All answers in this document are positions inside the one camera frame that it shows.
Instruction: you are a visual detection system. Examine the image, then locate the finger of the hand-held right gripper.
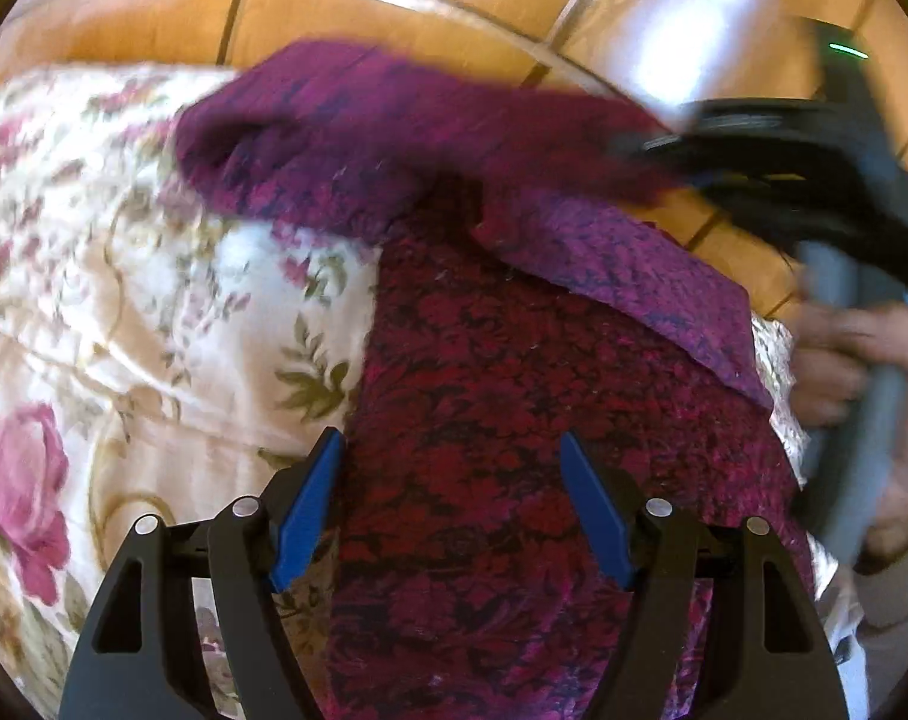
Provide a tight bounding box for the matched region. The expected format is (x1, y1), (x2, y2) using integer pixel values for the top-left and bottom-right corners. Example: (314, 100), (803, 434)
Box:
(611, 109), (732, 200)

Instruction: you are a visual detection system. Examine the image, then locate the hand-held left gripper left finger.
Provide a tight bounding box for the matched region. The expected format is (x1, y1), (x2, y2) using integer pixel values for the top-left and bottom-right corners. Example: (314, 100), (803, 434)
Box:
(58, 427), (347, 720)

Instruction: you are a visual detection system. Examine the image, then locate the person's right hand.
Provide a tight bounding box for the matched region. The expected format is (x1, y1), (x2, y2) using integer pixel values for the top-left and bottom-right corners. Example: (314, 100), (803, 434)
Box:
(787, 304), (908, 578)

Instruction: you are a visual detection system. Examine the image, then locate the wooden panel headboard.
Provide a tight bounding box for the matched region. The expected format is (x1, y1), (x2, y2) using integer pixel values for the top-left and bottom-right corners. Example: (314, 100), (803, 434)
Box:
(0, 0), (908, 323)

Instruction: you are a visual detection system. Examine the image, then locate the floral bedspread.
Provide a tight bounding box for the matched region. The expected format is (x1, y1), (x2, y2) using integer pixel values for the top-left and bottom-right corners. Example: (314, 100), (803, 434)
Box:
(0, 64), (871, 720)

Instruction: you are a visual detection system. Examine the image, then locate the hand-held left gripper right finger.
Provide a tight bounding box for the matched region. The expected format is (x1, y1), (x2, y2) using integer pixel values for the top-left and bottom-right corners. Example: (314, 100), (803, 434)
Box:
(559, 430), (852, 720)

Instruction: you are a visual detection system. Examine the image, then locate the maroon knit sweater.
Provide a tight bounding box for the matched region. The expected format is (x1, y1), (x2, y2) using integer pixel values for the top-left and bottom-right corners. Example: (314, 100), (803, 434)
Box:
(173, 41), (819, 720)

